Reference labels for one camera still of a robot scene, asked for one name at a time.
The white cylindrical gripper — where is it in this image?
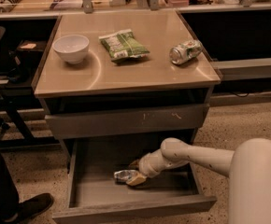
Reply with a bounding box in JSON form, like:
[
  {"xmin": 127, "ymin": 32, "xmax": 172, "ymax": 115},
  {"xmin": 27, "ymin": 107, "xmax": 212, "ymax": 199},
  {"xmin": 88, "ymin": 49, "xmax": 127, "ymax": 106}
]
[{"xmin": 126, "ymin": 149, "xmax": 189, "ymax": 187}]

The silver redbull can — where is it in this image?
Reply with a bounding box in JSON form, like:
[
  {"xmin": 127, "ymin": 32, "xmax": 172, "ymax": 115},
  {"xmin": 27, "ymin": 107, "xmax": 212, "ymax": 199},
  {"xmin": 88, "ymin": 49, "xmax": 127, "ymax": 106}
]
[{"xmin": 113, "ymin": 170, "xmax": 138, "ymax": 183}]

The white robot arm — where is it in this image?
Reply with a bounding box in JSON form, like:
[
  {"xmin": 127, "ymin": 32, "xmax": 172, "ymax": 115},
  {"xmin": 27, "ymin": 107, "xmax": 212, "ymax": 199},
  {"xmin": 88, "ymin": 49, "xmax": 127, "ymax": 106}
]
[{"xmin": 127, "ymin": 138, "xmax": 271, "ymax": 224}]

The open grey middle drawer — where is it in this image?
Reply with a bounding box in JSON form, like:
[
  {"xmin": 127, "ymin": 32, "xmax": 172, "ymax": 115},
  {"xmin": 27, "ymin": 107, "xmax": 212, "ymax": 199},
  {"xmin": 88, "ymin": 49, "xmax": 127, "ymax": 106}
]
[{"xmin": 53, "ymin": 133, "xmax": 216, "ymax": 224}]

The closed grey top drawer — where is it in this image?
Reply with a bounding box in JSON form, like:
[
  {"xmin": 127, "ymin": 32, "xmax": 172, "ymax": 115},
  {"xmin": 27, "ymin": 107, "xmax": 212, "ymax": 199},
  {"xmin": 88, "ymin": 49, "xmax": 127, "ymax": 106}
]
[{"xmin": 45, "ymin": 104, "xmax": 209, "ymax": 139}]

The grey drawer cabinet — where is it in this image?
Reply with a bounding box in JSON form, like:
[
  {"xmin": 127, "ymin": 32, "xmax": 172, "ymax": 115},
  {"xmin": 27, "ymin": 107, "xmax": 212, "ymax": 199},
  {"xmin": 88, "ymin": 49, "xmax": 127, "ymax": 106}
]
[{"xmin": 31, "ymin": 9, "xmax": 222, "ymax": 224}]

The green white soda can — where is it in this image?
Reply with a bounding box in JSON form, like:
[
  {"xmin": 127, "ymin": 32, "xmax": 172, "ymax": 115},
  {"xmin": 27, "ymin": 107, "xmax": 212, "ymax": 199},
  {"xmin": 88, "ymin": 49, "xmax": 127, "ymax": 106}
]
[{"xmin": 169, "ymin": 40, "xmax": 203, "ymax": 65}]

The black shoe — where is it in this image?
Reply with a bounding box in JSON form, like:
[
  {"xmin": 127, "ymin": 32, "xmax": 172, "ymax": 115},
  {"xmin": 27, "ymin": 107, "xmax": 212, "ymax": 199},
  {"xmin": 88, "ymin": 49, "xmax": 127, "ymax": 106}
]
[{"xmin": 0, "ymin": 193, "xmax": 54, "ymax": 224}]

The green chip bag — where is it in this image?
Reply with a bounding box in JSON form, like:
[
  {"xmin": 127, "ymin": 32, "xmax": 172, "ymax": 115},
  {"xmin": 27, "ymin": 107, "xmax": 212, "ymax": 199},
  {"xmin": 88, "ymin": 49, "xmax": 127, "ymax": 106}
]
[{"xmin": 98, "ymin": 29, "xmax": 150, "ymax": 63}]

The white ceramic bowl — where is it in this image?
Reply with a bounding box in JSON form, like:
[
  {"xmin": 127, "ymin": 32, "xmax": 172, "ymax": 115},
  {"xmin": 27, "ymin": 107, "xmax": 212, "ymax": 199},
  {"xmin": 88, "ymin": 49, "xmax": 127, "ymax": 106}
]
[{"xmin": 52, "ymin": 35, "xmax": 90, "ymax": 64}]

